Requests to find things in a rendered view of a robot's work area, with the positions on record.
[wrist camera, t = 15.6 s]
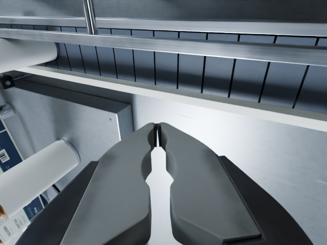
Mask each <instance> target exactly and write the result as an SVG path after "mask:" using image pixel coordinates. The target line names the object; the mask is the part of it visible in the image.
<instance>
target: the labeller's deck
mask: <svg viewBox="0 0 327 245"><path fill-rule="evenodd" d="M14 83H15V87H12V88H9V89H5V90H3V89H0V105H3V104H4V103H5V102H9V103H10V104H11V105H12V106H13V108H14V109H15V111H16V115H15V116H10V117H7V118H5V119H3V121H4V123H5V125H6V127H7V128H8V130H9V132H10V134H11V136H12V138H13V140H14V142H15V144H16V146H17V147H18V149H19V151H20V153H21V155H22V157H23V159H24V160H26V159H27V158H29V157H31V156H32V155H34V154H36V153H37V152H39V151H41V150H42V149H44V148H46V147H47V146H49V145H50V144H52V143H54V142H55V141H56V140H58V139H62V140H65V141H67V142H68V143H70V144H71V145H72V146H73V147H74V148H75V150H76V151H77V153H78V155H79V158H80V162H79V165H77V166H76V167H74V168H73V169H72V170H70V171H69V172H68V173H67V174H65V175H64V176H63V177H62V178H60V179H59V180H58V181H57V182H56V183H54V184H53V185H52V186H53V187H54V188H55V189H56V190H57V191H58V193H60V192H61V191H62V190H63V189H64V188H65V187H66V186H67V185H68V184H69V183H70V182H71V181H72V180H73V179H74V178H75V177H76V176H77V175H78V174H79V173H80V172H81V171H82V170H83V169H84V168H85V167H86V166H87V165H88V164H89V163H90V162H91V161H97V160H98V159H99V158H100V157H101V156H102V155H103V154H104V153H105V152H106V151H107V150H108V149H110V148H111V147H112V146H113V145H115V144H116V143H118V142H119V141H121V140H122V139H124V138H125V137H127V136H128V135H130V134H132V133H133V132H134V129H133V119H132V110H131V104H127V103H122V102H118V101H114V100H110V99H105V98H101V97H96V96H92V95H87V94H83V93H79V92H75V91H70V90H66V89H61V88H57V87H52V86H47V85H43V84H38V83H34V82H30V81H25V80H19V81H15V82H14Z"/></svg>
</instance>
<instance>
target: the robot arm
mask: <svg viewBox="0 0 327 245"><path fill-rule="evenodd" d="M157 135H158V140H159V147H162V149H163V150H164V151H165V156H166V171H167V172H168V173H169V174H170V175H171V177H172V178H173V182H172V184H171V185H170V220H171V227H172V234H173V237H174V238H175V240H176V241H177V242H179V243H180V244H182V245H314V244H313V243H312V241H311V240H310V238H309V237H308V236H307V234H306V233H305V232H304V231H303V229H302V228H301V227H300V226H299V224H298V223H297V222H296V221H295V220H294V218H293V217H292V216H291V215H290V214H289V213H288V212H287V211H286V210H285V209H284V208H283V206H282V205H281V204H279V203H278V202H277V201H276V200H275V199H274V198H273V197H272V196H271V195H270V194H269V193H268V192H266V191H265V190H264V189H263V188H262V187H261V186H259V185H258V184H257V183H256V182H255V181H254V180H252V179H251V178H250V177H249V176H248V175H247V174H245V173H244V172H243V171H242V170H241V169H240V168H238V167H237V166H236V165H235V164H234V163H233V162H231V161H230V160H229V159H228V158H227V157H226V156H219V155H217V154H216V153H215V152H214V151H213V150H212V149H211V148H209V147H208V146H207V145H205V144H204V143H203V142H201V141H199V140H198V139H196V138H195V137H193V136H191V135H189V134H187V133H185V132H183V131H181V130H179V129H177V128H175V127H174V126H172V125H170V124H168V123H165V122H160V123H153V122H150V123H148V124H146V125H144V126H143V127H141V128H140V129H138V130H136V131H135V132H133V133H132V134H130V135H128V136H127V137H125V138H124V139H122V140H121V141H119V142H118V143H116V144H115V145H113V146H112V147H111V148H110V149H108V150H107V151H106V152H105V153H104V154H103V155H102V156H101V157H100V158H99V159H98V160H97V161H91V162H90V163H89V164H88V165H87V166H86V167H85V168H84V169H83V170H82V171H81V172H80V173H79V174H78V175H77V176H76V177H75V178H74V179H73V180H72V181H71V182H70V183H69V184H68V185H67V186H66V187H65V188H64V189H63V190H62V191H61V192H60V193H59V194H58V195H57V196H56V197H55V198H54V199H53V200H52V201H51V202H50V203H49V204H48V205H47V206H46V207H45V208H44V209H43V210H42V211H41V212H40V213H39V214H38V215H37V217H36V218H35V219H34V220H33V221H32V222H31V224H30V225H29V226H28V227H27V228H26V230H25V231H24V232H23V234H22V235H21V236H20V238H19V239H18V241H17V242H16V243H15V245H145V244H146V243H147V242H148V241H149V239H150V236H151V220H152V211H151V197H150V187H149V185H148V184H147V183H146V179H147V177H148V176H149V174H150V173H151V172H152V161H151V152H152V151H153V150H154V147H157Z"/></svg>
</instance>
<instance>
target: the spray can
mask: <svg viewBox="0 0 327 245"><path fill-rule="evenodd" d="M58 57H59V47H58V44H57V42H47V41H35V40H25V39H14V38H3V37H0V73H2V72H7V71H11V70H16V69H20V68H24V67H28V66H32V65H36V64H40V63H45V62H49V61H53V60H57V59H58Z"/></svg>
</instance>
